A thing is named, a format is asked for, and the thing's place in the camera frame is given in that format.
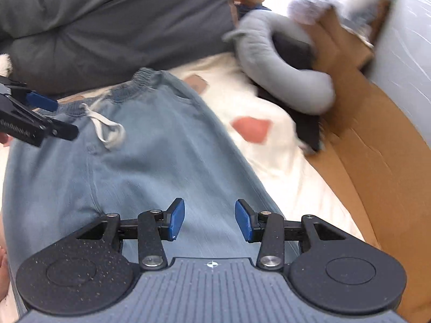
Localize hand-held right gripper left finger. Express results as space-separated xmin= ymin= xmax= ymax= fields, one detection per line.
xmin=77 ymin=198 xmax=186 ymax=270

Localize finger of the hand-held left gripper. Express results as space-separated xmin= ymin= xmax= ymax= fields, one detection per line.
xmin=0 ymin=94 xmax=80 ymax=148
xmin=0 ymin=76 xmax=58 ymax=112

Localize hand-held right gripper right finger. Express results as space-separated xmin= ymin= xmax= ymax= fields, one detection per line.
xmin=235 ymin=199 xmax=347 ymax=270

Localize light blue denim pants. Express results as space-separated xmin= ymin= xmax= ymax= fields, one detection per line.
xmin=2 ymin=67 xmax=300 ymax=313

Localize white fluffy plush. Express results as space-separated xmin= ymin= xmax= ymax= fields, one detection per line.
xmin=0 ymin=53 xmax=14 ymax=76

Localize cream printed bedsheet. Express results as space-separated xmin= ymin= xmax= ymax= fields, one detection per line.
xmin=0 ymin=52 xmax=368 ymax=323

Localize dark grey garment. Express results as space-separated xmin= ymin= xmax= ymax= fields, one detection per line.
xmin=0 ymin=0 xmax=237 ymax=97

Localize brown cardboard sheet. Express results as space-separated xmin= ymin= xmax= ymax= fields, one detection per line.
xmin=303 ymin=0 xmax=431 ymax=323

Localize grey plush neck pillow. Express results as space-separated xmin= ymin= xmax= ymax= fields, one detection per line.
xmin=224 ymin=8 xmax=337 ymax=115

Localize black cloth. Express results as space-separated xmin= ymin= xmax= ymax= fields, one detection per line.
xmin=256 ymin=32 xmax=324 ymax=156

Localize plastic-wrapped grey mattress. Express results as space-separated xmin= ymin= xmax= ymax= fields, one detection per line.
xmin=367 ymin=0 xmax=431 ymax=139

